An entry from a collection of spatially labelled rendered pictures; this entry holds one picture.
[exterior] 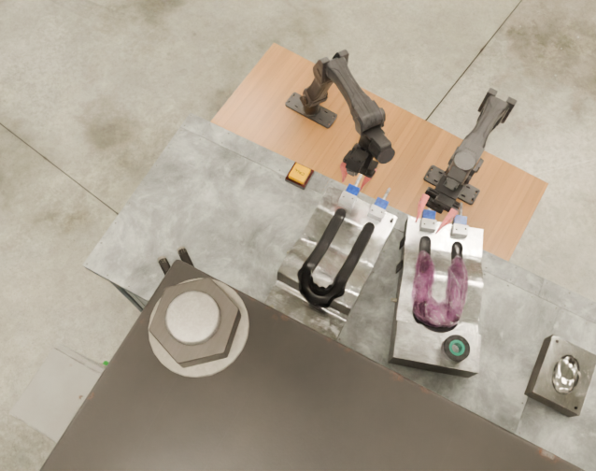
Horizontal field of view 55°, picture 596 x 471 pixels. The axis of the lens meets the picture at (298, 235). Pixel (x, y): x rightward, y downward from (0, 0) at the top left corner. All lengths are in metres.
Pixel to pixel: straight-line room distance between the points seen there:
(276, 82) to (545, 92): 1.77
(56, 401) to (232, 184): 1.09
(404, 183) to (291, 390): 1.54
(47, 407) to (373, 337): 1.04
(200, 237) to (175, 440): 1.41
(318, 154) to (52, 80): 1.89
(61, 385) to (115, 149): 2.09
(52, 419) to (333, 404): 0.74
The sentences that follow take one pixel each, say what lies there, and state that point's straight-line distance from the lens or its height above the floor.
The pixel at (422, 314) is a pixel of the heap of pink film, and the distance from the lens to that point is 1.85.
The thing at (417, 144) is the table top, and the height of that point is 0.80.
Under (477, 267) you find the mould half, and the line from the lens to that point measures 1.97.
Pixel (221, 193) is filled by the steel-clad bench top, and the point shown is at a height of 0.80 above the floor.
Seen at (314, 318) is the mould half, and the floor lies 0.86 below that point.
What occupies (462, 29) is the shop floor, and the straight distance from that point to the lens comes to 3.69.
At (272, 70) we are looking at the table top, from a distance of 2.35.
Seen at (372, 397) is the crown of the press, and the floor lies 2.01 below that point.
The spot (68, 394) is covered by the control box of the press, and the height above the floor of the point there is 1.47.
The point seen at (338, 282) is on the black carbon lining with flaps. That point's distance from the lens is 1.82.
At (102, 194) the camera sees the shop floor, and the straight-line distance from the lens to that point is 3.10.
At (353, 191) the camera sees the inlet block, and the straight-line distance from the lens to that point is 1.96.
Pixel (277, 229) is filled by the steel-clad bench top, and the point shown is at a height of 0.80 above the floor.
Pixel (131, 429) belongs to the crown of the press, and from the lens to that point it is 0.67.
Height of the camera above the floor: 2.65
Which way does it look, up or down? 68 degrees down
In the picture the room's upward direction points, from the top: 1 degrees clockwise
